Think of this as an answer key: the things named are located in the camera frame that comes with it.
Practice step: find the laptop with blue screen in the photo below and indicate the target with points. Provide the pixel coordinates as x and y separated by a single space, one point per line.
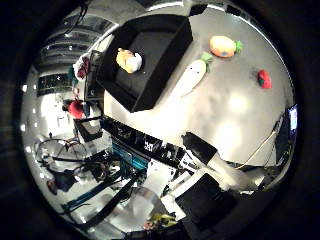
292 120

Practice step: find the round orange plush green leaves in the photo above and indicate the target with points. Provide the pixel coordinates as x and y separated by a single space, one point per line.
222 46

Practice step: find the blue electronics rack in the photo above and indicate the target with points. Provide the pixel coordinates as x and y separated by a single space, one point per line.
130 159

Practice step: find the person in red top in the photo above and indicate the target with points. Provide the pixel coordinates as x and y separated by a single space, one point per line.
76 109

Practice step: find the white daikon radish plush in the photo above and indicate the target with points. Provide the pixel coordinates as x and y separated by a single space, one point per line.
193 75

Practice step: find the red and white cloth bundle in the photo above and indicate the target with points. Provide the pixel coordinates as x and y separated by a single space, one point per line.
81 68

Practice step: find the black fabric container bin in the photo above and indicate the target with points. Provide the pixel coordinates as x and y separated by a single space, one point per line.
150 66

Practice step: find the brown and white plush toy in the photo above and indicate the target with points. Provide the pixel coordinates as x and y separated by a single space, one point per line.
129 60

